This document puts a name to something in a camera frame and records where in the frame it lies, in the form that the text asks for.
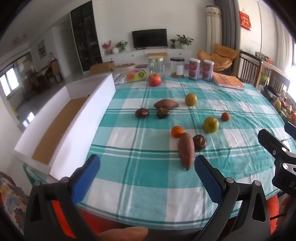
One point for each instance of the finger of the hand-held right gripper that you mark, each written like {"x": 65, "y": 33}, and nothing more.
{"x": 268, "y": 139}
{"x": 291, "y": 131}

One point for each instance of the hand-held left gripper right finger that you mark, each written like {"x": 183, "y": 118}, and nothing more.
{"x": 208, "y": 183}

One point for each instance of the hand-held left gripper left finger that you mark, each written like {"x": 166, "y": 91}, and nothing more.
{"x": 87, "y": 176}

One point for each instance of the long brown sweet potato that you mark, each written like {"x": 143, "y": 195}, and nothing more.
{"x": 185, "y": 150}

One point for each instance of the dark brown water chestnut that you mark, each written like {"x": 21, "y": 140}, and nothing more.
{"x": 163, "y": 113}
{"x": 141, "y": 113}
{"x": 199, "y": 141}

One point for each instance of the small dark red-orange tangerine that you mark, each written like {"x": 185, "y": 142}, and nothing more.
{"x": 225, "y": 116}

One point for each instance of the yellow-green round fruit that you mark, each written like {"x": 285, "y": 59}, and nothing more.
{"x": 211, "y": 124}
{"x": 191, "y": 99}

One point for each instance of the person's right hand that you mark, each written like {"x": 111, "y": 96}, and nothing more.
{"x": 290, "y": 208}

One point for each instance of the person's left hand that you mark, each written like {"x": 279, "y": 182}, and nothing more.
{"x": 124, "y": 234}

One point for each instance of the pile of toys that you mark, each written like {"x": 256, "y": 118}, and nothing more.
{"x": 284, "y": 106}

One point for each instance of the green plastic chair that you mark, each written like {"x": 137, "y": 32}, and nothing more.
{"x": 265, "y": 78}

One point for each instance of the bright orange tangerine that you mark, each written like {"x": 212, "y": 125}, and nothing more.
{"x": 177, "y": 131}

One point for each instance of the teal checked tablecloth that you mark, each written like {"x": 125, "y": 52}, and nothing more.
{"x": 150, "y": 162}

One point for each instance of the orange book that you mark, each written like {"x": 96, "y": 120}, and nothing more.
{"x": 227, "y": 81}

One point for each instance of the dark wooden chair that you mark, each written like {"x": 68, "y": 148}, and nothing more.
{"x": 248, "y": 67}

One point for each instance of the floral patterned cushion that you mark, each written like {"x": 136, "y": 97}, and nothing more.
{"x": 12, "y": 204}

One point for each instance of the short brown sweet potato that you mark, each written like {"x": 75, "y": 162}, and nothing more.
{"x": 166, "y": 104}

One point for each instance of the red and white tin can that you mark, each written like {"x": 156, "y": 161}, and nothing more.
{"x": 207, "y": 70}
{"x": 194, "y": 69}

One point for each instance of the orange lounge chair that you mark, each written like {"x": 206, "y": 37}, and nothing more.
{"x": 222, "y": 58}

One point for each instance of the wooden dining chair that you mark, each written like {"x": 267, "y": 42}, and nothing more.
{"x": 55, "y": 71}

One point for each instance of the cardboard box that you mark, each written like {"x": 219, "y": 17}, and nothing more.
{"x": 101, "y": 67}

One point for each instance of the fruit-print snack packet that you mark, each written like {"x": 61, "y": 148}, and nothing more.
{"x": 136, "y": 76}

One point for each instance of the round beige pouf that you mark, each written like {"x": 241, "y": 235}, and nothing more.
{"x": 123, "y": 67}

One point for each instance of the clear plastic jar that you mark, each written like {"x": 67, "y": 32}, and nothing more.
{"x": 177, "y": 68}

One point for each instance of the red apple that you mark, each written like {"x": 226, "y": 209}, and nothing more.
{"x": 155, "y": 80}

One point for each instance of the tall white air conditioner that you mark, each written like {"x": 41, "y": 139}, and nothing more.
{"x": 214, "y": 30}

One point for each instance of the grey curtain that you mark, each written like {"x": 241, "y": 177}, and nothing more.
{"x": 227, "y": 23}

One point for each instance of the bright window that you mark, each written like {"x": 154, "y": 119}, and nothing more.
{"x": 9, "y": 81}

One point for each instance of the glass jar with gold lid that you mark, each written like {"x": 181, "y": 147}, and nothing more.
{"x": 156, "y": 67}

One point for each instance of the white television cabinet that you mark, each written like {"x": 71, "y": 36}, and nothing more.
{"x": 129, "y": 55}

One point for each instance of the white round vase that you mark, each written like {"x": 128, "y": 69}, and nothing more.
{"x": 115, "y": 50}

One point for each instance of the large leafy potted plant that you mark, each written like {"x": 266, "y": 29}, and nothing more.
{"x": 184, "y": 41}

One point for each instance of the red flower plant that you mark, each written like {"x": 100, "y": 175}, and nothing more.
{"x": 106, "y": 46}

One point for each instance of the small potted plant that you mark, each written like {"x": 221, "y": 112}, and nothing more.
{"x": 173, "y": 43}

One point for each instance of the green potted plant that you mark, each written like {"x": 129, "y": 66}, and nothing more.
{"x": 122, "y": 45}

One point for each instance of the black glass cabinet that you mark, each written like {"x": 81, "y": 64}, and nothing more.
{"x": 86, "y": 39}

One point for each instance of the black television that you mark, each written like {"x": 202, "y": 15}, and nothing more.
{"x": 149, "y": 38}

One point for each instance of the red wall hanging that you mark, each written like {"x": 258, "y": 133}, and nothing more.
{"x": 245, "y": 20}

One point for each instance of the framed wall painting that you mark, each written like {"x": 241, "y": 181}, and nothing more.
{"x": 42, "y": 48}

